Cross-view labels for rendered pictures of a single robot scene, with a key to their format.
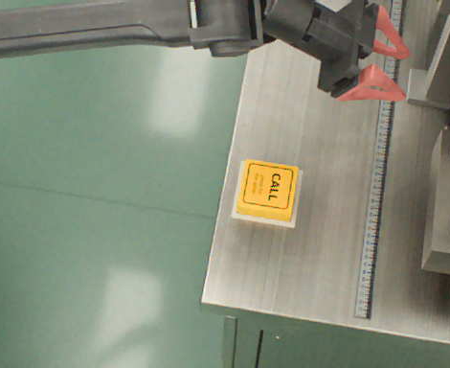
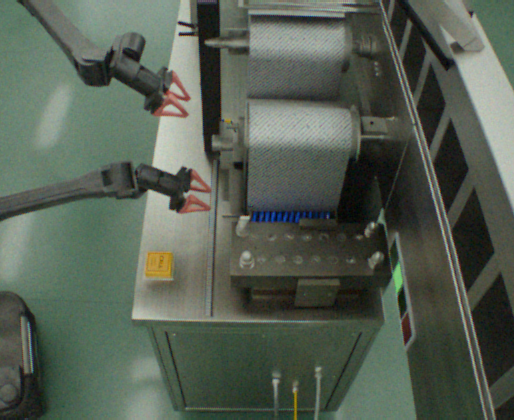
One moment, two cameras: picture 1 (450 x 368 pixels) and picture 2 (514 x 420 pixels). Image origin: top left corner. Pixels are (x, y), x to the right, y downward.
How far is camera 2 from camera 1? 0.30 m
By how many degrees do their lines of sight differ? 12
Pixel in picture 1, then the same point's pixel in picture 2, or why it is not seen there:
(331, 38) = (170, 184)
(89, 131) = (96, 270)
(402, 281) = (226, 297)
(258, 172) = (152, 256)
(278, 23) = (144, 180)
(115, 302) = (116, 351)
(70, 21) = (52, 191)
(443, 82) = (235, 204)
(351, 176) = (198, 253)
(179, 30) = (99, 188)
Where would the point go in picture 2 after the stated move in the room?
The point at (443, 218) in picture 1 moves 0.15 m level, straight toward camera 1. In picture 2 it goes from (234, 260) to (212, 312)
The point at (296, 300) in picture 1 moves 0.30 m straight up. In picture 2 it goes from (176, 312) to (163, 247)
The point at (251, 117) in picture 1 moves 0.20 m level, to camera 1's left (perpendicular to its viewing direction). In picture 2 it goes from (149, 233) to (81, 239)
